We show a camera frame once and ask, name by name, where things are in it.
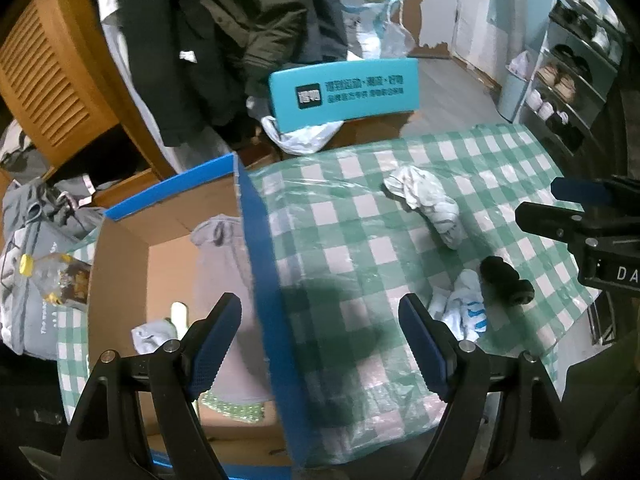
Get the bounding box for white plastic bag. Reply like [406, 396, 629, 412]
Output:
[259, 116, 344, 156]

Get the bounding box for green checkered tablecloth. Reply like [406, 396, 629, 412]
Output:
[58, 125, 597, 466]

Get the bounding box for teal shoe box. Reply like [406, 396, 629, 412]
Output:
[269, 58, 420, 133]

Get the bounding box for blue printed plastic bag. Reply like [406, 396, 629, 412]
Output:
[340, 0, 416, 61]

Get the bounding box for white blue striped sock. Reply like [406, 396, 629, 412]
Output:
[427, 269, 488, 342]

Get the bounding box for white shoe rack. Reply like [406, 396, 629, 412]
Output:
[518, 0, 629, 155]

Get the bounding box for white cloth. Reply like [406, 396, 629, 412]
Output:
[383, 166, 462, 250]

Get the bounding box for black sock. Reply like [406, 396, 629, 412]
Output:
[480, 256, 535, 307]

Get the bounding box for plastic bottle yellow cap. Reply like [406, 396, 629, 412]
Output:
[18, 252, 91, 312]

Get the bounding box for light blue trash bin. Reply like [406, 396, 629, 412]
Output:
[497, 50, 534, 122]

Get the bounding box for grey clothes pile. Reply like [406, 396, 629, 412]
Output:
[1, 178, 104, 361]

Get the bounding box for dark hanging jackets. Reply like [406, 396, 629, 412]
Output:
[116, 0, 348, 148]

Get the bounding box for light grey sock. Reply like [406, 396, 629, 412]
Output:
[131, 318, 178, 354]

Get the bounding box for green white foam sheet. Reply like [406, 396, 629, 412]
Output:
[170, 301, 189, 339]

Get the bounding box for green knitted scrub cloth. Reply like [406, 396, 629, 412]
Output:
[198, 391, 265, 425]

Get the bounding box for blue cardboard box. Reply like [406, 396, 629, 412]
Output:
[88, 154, 318, 467]

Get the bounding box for wooden louvered wardrobe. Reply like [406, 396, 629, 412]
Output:
[1, 0, 175, 206]

